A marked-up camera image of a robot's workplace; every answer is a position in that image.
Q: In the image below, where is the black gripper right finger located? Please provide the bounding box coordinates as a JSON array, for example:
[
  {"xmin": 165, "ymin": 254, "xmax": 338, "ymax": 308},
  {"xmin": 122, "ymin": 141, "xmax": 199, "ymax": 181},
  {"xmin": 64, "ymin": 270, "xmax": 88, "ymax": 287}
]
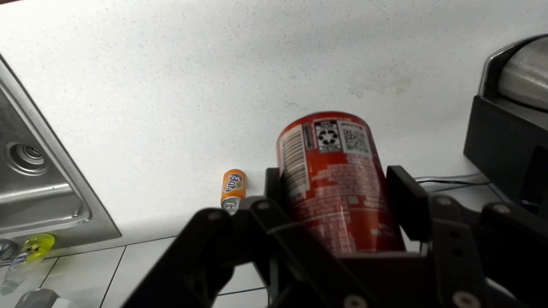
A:
[{"xmin": 385, "ymin": 164, "xmax": 548, "ymax": 308}]

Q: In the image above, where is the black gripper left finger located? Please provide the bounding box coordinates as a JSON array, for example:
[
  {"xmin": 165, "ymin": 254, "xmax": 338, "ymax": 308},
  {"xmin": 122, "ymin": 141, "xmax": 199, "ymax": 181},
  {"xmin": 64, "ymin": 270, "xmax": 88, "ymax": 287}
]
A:
[{"xmin": 122, "ymin": 165, "xmax": 370, "ymax": 308}]

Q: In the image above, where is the red soda can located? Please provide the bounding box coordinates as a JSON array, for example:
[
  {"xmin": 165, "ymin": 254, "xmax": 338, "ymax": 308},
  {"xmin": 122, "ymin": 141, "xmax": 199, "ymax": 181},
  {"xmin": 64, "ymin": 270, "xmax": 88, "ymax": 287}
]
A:
[{"xmin": 276, "ymin": 109, "xmax": 408, "ymax": 254}]

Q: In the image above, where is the orange soda can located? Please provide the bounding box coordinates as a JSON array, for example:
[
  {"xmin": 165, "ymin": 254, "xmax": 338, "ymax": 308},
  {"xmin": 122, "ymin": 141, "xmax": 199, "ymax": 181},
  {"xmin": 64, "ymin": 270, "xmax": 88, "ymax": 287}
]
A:
[{"xmin": 219, "ymin": 167, "xmax": 248, "ymax": 217}]

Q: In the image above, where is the black steel coffee maker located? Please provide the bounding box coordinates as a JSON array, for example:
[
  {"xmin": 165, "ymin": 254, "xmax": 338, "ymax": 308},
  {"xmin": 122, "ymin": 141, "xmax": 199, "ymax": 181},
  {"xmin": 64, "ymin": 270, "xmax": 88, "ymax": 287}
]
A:
[{"xmin": 463, "ymin": 32, "xmax": 548, "ymax": 215}]

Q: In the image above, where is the yellow dish soap bottle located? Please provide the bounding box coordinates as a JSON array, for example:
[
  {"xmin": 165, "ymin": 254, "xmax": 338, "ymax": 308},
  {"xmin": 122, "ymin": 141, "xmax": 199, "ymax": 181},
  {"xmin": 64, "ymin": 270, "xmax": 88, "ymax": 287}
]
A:
[{"xmin": 0, "ymin": 230, "xmax": 58, "ymax": 295}]

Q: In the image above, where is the steel coffee carafe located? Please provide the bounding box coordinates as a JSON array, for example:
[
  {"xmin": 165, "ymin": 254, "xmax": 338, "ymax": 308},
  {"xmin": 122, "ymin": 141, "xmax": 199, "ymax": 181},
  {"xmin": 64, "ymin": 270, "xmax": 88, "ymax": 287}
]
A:
[{"xmin": 499, "ymin": 37, "xmax": 548, "ymax": 112}]

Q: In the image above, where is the stainless steel double sink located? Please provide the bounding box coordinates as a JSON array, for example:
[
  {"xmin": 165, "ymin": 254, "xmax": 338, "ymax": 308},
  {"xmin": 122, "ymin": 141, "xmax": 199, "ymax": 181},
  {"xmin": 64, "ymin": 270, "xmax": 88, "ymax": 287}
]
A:
[{"xmin": 0, "ymin": 52, "xmax": 123, "ymax": 249}]

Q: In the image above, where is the chrome sink faucet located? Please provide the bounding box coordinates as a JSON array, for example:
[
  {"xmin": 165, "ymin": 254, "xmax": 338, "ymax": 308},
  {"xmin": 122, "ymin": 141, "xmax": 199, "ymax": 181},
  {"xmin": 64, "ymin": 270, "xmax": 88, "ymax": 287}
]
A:
[{"xmin": 0, "ymin": 237, "xmax": 22, "ymax": 268}]

